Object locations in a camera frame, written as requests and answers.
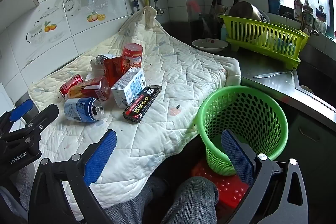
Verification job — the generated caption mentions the white plastic cup lid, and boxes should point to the white plastic cup lid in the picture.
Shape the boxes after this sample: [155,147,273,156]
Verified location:
[85,70,104,83]

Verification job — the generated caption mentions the red foil snack bag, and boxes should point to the red foil snack bag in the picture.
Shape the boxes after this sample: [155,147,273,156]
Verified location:
[103,56,126,88]

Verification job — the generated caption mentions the white ceramic bowl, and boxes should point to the white ceramic bowl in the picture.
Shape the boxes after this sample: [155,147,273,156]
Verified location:
[192,38,228,54]

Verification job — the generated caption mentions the cream quilted blanket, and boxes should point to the cream quilted blanket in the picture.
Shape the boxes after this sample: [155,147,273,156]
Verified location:
[28,6,242,214]

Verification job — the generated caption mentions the metal faucet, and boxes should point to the metal faucet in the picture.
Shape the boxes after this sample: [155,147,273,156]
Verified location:
[302,27,320,37]

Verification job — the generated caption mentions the green plastic dish rack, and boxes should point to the green plastic dish rack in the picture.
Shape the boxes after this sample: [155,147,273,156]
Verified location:
[219,14,310,70]

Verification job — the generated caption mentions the person's plaid trousers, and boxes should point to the person's plaid trousers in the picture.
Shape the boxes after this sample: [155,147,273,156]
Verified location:
[105,175,219,224]

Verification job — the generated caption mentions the green plastic waste basket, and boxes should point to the green plastic waste basket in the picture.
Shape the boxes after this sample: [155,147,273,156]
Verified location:
[197,85,289,177]

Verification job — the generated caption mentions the potted windowsill plant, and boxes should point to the potted windowsill plant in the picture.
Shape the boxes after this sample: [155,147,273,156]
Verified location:
[292,0,303,21]
[314,0,327,34]
[302,0,314,30]

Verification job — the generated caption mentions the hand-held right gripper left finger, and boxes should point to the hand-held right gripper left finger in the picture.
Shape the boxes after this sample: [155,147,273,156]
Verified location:
[28,129,117,224]

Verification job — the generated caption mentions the red yellow drink can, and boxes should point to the red yellow drink can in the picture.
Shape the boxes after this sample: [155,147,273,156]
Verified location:
[68,76,111,102]

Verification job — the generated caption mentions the dark cabinet door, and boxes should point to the dark cabinet door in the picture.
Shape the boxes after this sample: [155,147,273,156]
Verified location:
[283,106,336,214]

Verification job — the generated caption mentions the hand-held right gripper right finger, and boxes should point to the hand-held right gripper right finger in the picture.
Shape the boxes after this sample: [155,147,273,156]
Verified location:
[221,129,310,224]

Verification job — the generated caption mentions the stainless steel pot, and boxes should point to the stainless steel pot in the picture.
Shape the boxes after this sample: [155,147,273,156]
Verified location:
[228,1,264,22]

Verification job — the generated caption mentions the steel kitchen sink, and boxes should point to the steel kitchen sink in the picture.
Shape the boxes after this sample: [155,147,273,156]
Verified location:
[294,61,336,109]

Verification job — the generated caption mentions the blue white drink can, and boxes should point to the blue white drink can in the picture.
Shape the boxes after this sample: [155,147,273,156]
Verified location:
[64,97,104,123]

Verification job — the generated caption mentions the white blue milk carton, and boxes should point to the white blue milk carton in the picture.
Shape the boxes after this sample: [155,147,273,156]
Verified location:
[111,67,147,109]

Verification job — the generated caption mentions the steel kitchen knife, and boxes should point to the steel kitchen knife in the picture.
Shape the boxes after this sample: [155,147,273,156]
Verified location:
[253,71,288,79]

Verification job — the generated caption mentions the red plastic stool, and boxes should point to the red plastic stool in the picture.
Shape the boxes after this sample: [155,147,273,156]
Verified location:
[191,158,250,207]

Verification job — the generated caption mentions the dark knife holder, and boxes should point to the dark knife holder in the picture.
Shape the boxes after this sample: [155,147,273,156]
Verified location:
[199,13,223,39]

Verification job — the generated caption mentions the black red box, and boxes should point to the black red box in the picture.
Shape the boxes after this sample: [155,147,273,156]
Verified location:
[122,85,163,124]

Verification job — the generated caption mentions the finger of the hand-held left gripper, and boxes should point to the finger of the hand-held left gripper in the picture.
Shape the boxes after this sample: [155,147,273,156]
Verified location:
[3,104,59,143]
[0,99,34,135]

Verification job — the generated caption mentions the red cola can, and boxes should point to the red cola can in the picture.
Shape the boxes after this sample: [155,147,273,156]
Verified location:
[59,73,84,100]

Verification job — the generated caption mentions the red cylindrical snack canister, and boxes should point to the red cylindrical snack canister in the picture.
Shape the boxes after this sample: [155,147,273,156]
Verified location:
[121,42,143,68]

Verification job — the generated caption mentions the white blue paper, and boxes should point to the white blue paper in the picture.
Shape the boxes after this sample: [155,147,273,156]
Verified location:
[94,54,116,65]

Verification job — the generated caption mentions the blue pot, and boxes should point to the blue pot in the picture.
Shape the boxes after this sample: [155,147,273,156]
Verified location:
[268,0,281,14]

